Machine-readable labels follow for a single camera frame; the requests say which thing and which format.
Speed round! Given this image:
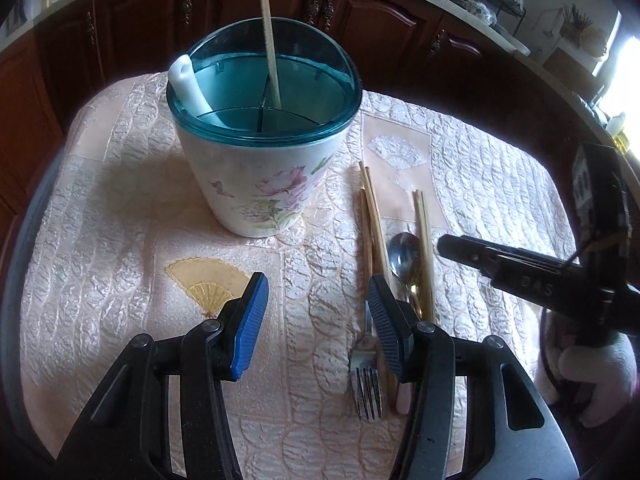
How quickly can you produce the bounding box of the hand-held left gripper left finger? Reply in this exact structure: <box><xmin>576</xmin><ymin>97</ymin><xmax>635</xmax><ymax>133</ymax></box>
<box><xmin>52</xmin><ymin>272</ymin><xmax>270</xmax><ymax>480</ymax></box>

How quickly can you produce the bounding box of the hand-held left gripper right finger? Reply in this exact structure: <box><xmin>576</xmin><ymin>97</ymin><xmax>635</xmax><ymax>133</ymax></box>
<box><xmin>367</xmin><ymin>274</ymin><xmax>581</xmax><ymax>480</ymax></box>

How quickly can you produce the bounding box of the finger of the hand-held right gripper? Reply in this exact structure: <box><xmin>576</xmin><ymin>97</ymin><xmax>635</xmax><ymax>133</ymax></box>
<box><xmin>437</xmin><ymin>233</ymin><xmax>602</xmax><ymax>312</ymax></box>

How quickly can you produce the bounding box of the wooden chopstick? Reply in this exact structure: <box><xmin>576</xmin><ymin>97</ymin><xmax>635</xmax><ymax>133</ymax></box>
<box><xmin>364</xmin><ymin>166</ymin><xmax>392</xmax><ymax>281</ymax></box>
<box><xmin>417</xmin><ymin>190</ymin><xmax>436</xmax><ymax>318</ymax></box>
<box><xmin>412</xmin><ymin>190</ymin><xmax>430</xmax><ymax>317</ymax></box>
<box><xmin>358</xmin><ymin>161</ymin><xmax>376</xmax><ymax>286</ymax></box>
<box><xmin>256</xmin><ymin>0</ymin><xmax>281</xmax><ymax>110</ymax></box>

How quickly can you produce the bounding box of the floral utensil holder cup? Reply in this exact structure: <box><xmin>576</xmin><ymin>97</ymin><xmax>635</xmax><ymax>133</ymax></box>
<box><xmin>166</xmin><ymin>16</ymin><xmax>361</xmax><ymax>237</ymax></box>

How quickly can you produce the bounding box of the person's right forearm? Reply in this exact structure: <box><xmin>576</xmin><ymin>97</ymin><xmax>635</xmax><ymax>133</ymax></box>
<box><xmin>544</xmin><ymin>332</ymin><xmax>639</xmax><ymax>429</ymax></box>

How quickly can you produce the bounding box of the metal fork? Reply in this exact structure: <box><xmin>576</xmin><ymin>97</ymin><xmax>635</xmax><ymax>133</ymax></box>
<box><xmin>348</xmin><ymin>300</ymin><xmax>385</xmax><ymax>421</ymax></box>

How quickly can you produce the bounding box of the quilted pink tablecloth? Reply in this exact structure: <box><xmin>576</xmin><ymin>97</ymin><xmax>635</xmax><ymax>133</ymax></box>
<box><xmin>20</xmin><ymin>72</ymin><xmax>581</xmax><ymax>480</ymax></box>

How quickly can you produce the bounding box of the wicker basket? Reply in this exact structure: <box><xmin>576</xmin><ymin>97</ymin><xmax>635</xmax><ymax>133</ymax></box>
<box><xmin>559</xmin><ymin>4</ymin><xmax>597</xmax><ymax>47</ymax></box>

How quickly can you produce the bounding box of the white ceramic spoon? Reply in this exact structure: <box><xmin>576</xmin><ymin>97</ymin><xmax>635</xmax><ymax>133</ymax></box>
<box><xmin>168</xmin><ymin>54</ymin><xmax>213</xmax><ymax>116</ymax></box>

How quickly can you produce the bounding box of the metal spoon gold handle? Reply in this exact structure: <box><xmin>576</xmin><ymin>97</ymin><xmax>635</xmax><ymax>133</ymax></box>
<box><xmin>388</xmin><ymin>232</ymin><xmax>426</xmax><ymax>318</ymax></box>

